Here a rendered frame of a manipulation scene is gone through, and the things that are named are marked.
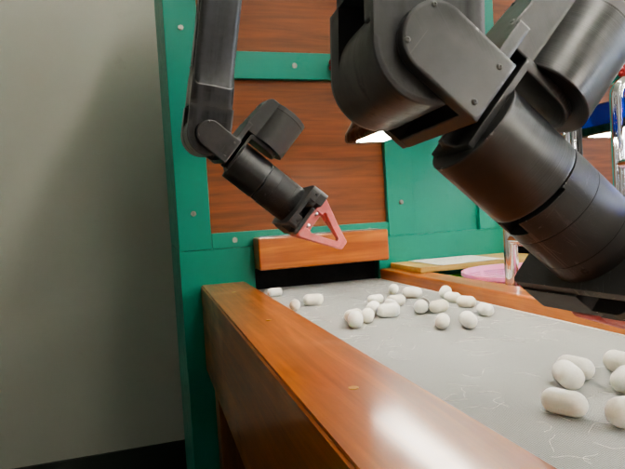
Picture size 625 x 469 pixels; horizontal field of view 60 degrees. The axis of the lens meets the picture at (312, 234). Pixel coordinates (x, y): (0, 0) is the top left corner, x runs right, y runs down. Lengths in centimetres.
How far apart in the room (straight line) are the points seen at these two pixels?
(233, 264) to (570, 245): 95
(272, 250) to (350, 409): 79
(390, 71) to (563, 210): 12
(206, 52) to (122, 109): 131
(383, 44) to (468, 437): 23
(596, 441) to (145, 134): 180
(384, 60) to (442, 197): 114
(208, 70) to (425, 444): 55
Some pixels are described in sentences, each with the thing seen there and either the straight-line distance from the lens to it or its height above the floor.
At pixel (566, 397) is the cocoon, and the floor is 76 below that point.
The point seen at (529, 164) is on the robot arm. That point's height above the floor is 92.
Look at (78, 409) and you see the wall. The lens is 211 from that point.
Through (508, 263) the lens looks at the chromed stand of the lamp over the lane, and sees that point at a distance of 97.
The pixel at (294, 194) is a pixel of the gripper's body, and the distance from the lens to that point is 75.
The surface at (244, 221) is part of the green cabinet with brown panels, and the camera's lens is 121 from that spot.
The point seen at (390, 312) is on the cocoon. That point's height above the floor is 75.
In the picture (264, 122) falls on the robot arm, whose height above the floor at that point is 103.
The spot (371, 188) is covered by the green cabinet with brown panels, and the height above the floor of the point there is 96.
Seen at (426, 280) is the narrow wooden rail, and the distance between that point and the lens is 110.
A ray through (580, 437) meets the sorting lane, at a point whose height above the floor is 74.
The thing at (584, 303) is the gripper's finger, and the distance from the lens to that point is 35.
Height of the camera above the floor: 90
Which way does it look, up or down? 2 degrees down
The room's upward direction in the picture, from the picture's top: 3 degrees counter-clockwise
